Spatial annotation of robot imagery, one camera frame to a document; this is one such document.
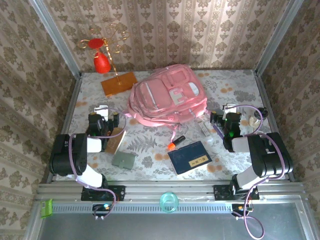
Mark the purple pen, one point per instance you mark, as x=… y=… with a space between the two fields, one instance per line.
x=218 y=131

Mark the green snap pouch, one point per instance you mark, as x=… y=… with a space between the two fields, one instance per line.
x=123 y=161

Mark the black orange highlighter marker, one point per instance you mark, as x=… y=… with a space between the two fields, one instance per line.
x=178 y=140

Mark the blue book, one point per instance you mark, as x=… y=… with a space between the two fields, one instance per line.
x=187 y=157

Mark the pink backpack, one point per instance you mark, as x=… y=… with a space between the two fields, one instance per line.
x=162 y=100

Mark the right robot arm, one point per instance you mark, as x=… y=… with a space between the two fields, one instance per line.
x=270 y=155

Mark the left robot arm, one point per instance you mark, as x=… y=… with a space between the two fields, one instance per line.
x=65 y=155

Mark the clear plastic tube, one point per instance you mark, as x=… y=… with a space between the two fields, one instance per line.
x=204 y=128

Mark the small jar black lid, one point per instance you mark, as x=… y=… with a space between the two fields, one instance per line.
x=253 y=121

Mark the red wine glass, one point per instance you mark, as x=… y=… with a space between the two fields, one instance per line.
x=102 y=65

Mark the small black controller board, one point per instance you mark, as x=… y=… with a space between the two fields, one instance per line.
x=100 y=208
x=237 y=208

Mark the teal tape roll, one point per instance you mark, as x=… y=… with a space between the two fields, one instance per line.
x=162 y=200

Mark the green tag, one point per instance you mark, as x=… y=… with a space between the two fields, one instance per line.
x=46 y=208

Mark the grey metal tray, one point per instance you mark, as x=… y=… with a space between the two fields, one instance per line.
x=175 y=227

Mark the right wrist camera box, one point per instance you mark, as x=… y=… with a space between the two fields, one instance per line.
x=229 y=108

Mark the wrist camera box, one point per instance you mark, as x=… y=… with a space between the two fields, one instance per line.
x=101 y=110
x=229 y=108

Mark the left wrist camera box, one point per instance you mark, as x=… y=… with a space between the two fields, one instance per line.
x=101 y=110

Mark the aluminium side rail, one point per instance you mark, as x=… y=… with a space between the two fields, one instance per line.
x=66 y=120
x=265 y=100

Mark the aluminium front rail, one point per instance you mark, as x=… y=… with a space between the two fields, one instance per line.
x=150 y=190

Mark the aluminium frame post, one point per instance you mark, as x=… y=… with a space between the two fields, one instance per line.
x=57 y=37
x=277 y=37

